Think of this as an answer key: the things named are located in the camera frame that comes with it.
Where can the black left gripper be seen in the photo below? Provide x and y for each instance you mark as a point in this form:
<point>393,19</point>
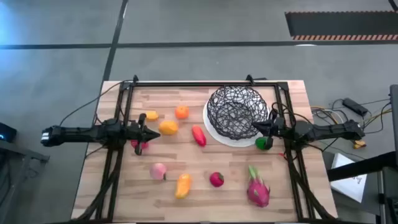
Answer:
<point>136,132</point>

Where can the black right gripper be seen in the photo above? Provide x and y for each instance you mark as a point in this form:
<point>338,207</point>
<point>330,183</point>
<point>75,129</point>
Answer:
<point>277,127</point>

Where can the green pepper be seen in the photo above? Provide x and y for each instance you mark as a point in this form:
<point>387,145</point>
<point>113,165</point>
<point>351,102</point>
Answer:
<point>260,143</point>

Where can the small yellow lemon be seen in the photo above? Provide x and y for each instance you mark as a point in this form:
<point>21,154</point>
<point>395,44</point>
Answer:
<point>151,116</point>

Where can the large yellow lemon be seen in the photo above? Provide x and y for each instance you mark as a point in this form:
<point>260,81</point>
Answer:
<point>168,127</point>

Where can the pink peach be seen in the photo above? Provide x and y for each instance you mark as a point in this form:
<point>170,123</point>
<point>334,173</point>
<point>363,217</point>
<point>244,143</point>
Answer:
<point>158,171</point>

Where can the orange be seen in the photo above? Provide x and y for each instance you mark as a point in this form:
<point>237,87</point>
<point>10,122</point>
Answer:
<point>182,112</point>

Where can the long red pepper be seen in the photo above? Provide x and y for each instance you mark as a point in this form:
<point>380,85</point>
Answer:
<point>199,135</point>

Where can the orange-yellow mango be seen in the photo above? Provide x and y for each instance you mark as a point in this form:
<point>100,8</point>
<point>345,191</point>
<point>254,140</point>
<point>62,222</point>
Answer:
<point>183,186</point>

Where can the pink dragon fruit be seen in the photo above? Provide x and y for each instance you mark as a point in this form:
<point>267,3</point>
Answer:
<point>258,189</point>

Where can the red apple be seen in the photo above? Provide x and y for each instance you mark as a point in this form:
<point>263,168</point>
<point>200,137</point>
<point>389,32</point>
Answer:
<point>216,179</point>

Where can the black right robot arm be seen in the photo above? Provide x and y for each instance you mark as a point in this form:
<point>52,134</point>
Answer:
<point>326,130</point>

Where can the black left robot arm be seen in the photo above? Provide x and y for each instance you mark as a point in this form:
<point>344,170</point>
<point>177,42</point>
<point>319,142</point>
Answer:
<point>81,134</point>

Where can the pink-red strawberry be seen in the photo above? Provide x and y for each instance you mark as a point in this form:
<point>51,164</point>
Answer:
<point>133,144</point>

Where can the white plate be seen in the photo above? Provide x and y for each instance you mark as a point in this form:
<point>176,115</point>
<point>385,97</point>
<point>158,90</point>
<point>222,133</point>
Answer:
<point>224,140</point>

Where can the black power adapter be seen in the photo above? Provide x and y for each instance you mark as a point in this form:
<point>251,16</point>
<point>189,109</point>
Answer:
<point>354,106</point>

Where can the yellow connector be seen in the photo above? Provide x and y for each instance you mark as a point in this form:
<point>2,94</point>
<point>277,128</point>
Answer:
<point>360,144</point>

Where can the white box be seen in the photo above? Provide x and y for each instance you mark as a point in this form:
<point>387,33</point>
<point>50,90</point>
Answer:
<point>348,186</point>

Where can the black hazard-striped floor mat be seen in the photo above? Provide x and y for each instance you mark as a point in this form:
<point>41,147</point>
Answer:
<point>342,25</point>

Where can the grey metal stand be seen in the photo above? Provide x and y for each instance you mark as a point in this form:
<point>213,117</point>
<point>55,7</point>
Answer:
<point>18,152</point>

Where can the black device with blue light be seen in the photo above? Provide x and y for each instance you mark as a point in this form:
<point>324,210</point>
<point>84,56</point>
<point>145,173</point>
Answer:
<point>6,132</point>

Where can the black aluminium table frame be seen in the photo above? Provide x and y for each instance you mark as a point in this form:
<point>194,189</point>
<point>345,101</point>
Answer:
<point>202,84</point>

